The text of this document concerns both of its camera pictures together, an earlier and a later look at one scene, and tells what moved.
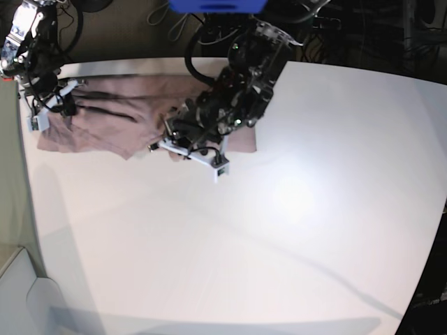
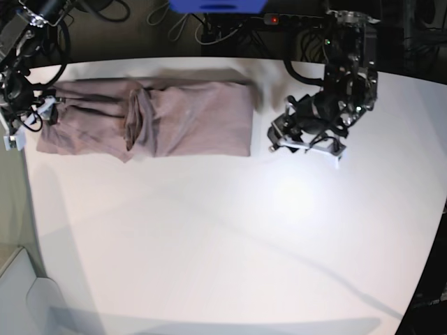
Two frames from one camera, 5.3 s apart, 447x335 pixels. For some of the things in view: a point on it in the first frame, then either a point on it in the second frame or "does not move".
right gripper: (199, 130) to (303, 127)
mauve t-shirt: (125, 116) does not move
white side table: (28, 305) does not move
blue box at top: (218, 6) does not move
